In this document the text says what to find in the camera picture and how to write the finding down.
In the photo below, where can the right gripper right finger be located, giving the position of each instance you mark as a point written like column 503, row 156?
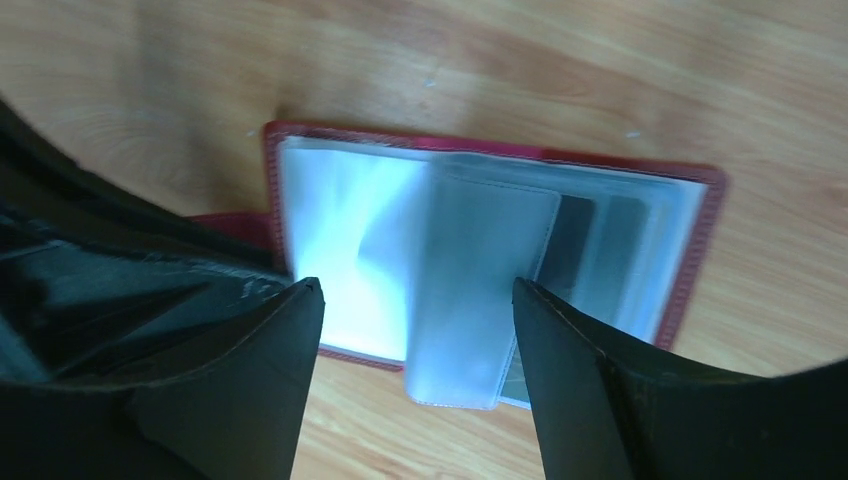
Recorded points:
column 607, row 405

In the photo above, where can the red leather card holder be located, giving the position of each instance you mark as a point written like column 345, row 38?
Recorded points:
column 417, row 241

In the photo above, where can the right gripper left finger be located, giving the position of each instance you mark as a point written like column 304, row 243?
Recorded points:
column 224, row 402

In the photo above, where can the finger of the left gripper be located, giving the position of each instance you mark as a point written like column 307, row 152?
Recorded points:
column 72, row 310
column 245, row 236

